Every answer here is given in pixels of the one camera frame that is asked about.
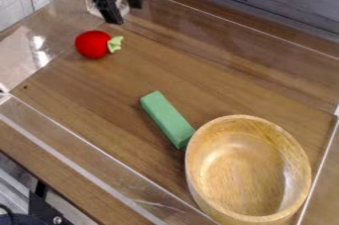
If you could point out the red plush strawberry toy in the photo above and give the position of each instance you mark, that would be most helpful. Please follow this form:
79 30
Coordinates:
95 44

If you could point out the green rectangular block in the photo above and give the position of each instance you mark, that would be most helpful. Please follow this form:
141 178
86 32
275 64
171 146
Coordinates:
171 122

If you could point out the wooden bowl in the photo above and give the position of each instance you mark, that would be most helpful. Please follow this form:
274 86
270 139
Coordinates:
247 170

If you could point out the clear acrylic corner bracket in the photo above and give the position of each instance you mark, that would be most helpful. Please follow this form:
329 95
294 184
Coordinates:
121 3

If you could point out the clear acrylic barrier wall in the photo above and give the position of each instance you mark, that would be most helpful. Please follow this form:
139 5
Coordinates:
73 124

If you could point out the black clamp mount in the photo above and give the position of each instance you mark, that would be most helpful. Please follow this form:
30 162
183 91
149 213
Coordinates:
42 209

